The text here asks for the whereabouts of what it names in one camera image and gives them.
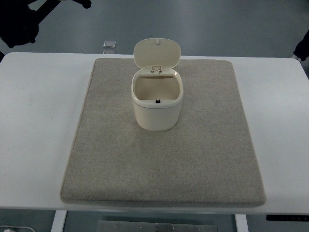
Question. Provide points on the person in dark clothing right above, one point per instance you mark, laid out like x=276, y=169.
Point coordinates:
x=301, y=52

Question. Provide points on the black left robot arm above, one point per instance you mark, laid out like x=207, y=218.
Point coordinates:
x=19, y=25

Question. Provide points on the square floor outlet plate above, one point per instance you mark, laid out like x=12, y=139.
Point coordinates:
x=109, y=44

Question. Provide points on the black table control panel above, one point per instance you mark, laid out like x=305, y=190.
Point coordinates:
x=295, y=218

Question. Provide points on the grey metal base plate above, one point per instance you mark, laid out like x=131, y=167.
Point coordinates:
x=126, y=226

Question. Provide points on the cream bin with open lid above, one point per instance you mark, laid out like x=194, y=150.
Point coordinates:
x=157, y=89

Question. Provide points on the white right table leg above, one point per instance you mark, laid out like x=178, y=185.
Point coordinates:
x=241, y=223

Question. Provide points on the white table leg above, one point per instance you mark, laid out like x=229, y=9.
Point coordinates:
x=59, y=221
x=241, y=223

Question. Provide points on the white device on floor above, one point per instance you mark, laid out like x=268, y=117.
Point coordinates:
x=7, y=228

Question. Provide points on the beige fabric mat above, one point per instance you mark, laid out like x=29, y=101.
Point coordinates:
x=206, y=159

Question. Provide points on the white left table leg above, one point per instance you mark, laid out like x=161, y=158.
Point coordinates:
x=59, y=221

